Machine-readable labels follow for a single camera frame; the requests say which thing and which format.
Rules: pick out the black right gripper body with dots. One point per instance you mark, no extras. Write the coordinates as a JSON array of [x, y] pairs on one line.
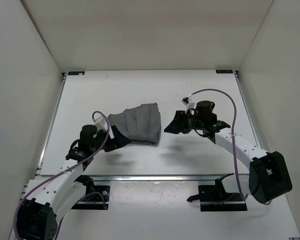
[[194, 122]]

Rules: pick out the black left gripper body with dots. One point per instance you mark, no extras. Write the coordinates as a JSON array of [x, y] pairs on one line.
[[98, 143]]

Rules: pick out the grey pleated skirt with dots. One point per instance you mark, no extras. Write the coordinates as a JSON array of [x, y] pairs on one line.
[[141, 124]]

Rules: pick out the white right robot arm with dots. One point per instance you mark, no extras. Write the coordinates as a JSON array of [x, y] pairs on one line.
[[268, 176]]

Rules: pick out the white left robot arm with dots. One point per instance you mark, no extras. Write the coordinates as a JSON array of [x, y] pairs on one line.
[[41, 211]]

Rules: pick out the right blue corner label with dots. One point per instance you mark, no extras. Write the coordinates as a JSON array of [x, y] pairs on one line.
[[224, 71]]

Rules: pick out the blue corner label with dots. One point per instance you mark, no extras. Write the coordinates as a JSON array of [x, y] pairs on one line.
[[76, 73], [224, 71]]

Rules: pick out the left blue corner label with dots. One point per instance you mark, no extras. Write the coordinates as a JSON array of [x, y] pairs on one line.
[[76, 73]]

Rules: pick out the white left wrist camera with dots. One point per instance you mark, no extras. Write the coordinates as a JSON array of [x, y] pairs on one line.
[[101, 124]]

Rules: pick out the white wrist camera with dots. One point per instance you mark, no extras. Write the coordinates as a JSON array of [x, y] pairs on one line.
[[189, 104], [101, 124]]

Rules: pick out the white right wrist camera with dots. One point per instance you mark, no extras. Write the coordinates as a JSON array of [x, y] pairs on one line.
[[189, 104]]

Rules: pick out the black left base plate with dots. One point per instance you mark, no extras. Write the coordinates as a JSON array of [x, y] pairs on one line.
[[99, 200]]

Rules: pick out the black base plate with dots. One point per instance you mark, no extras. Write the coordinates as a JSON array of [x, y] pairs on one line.
[[228, 202], [99, 200]]

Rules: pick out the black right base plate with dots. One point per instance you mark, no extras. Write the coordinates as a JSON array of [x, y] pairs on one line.
[[228, 202]]

